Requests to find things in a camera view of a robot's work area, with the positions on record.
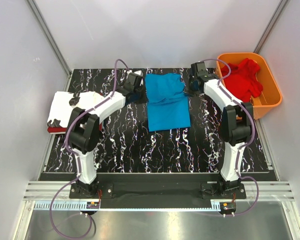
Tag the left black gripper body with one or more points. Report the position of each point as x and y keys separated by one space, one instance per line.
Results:
x=139 y=92

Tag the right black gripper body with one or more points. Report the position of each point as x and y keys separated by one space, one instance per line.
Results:
x=191 y=88

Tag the blue t shirt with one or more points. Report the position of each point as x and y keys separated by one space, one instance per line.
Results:
x=167 y=105

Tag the bright red t shirt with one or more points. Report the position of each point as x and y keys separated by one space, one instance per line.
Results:
x=242 y=81

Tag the orange plastic basket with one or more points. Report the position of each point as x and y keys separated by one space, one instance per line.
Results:
x=270 y=97

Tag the dark red t shirt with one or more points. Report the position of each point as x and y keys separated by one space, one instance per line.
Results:
x=57 y=130

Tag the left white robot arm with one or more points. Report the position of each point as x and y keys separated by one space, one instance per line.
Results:
x=83 y=130

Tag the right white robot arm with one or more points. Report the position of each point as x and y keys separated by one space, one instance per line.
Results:
x=237 y=128

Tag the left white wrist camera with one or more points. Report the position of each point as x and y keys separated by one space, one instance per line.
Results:
x=139 y=72

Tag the left aluminium frame post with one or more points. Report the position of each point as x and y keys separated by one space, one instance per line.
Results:
x=48 y=35

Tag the aluminium frame post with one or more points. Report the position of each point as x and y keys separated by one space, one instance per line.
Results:
x=279 y=10
x=48 y=35

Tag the right aluminium frame post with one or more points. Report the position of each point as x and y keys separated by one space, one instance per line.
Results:
x=279 y=10

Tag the grey slotted cable duct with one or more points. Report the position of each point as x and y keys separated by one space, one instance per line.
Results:
x=107 y=206

